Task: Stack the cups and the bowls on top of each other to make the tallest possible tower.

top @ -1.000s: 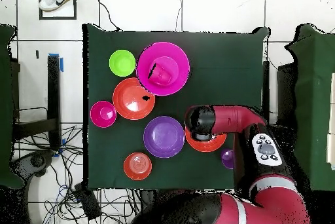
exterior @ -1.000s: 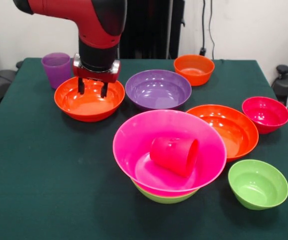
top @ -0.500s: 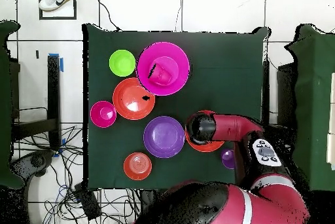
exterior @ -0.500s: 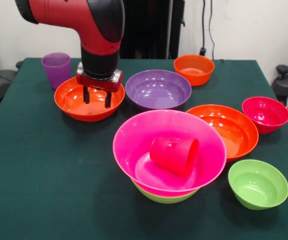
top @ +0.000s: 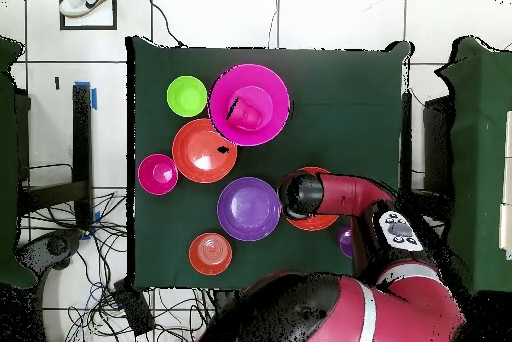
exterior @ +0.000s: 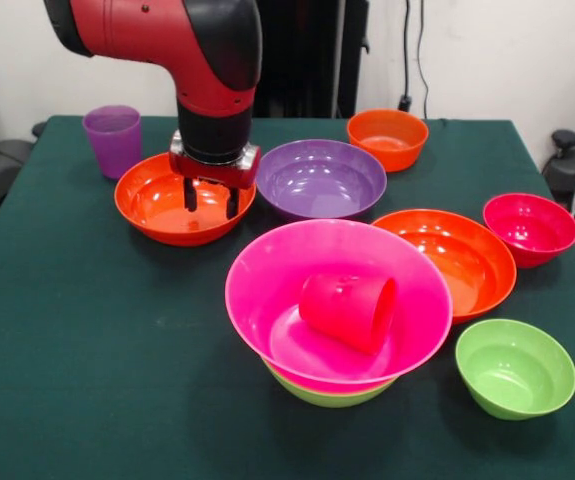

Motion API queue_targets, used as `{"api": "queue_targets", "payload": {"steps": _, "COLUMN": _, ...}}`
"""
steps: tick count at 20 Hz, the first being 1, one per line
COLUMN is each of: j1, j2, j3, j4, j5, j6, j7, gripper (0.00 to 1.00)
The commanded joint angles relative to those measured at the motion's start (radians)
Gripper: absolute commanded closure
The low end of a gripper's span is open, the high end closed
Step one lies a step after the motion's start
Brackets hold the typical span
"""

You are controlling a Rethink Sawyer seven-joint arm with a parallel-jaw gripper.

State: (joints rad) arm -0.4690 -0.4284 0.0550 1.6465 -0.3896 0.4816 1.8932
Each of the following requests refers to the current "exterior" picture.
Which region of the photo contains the small red bowl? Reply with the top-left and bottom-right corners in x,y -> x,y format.
482,193 -> 575,270

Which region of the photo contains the large pink bowl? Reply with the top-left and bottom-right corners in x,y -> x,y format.
224,218 -> 454,394

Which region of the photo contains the small orange bowl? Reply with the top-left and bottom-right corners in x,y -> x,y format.
346,108 -> 430,174

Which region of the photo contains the purple cup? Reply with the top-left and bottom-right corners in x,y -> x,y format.
81,104 -> 143,181

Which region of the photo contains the large orange bowl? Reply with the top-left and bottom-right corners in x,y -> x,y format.
113,152 -> 258,247
371,208 -> 518,325

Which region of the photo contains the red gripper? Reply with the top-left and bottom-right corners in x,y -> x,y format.
168,129 -> 262,221

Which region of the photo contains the gray pedestal leg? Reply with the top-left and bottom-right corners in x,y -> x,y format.
0,121 -> 48,206
541,128 -> 575,201

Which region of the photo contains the large green bowl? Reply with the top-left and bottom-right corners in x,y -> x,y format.
261,357 -> 401,409

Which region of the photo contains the thin black wall cable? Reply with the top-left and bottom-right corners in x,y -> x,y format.
416,0 -> 433,121

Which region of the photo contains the dark green tablecloth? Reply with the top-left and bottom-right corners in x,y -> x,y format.
0,115 -> 575,480

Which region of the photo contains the red cup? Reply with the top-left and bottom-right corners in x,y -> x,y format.
298,273 -> 399,356

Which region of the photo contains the purple bowl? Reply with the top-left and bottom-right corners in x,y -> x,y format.
255,139 -> 388,224

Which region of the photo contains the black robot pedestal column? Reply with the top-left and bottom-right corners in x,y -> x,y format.
254,0 -> 371,120

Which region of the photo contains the small green bowl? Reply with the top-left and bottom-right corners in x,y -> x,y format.
454,318 -> 575,422

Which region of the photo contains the black cable with plug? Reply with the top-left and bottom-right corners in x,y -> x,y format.
397,0 -> 414,114

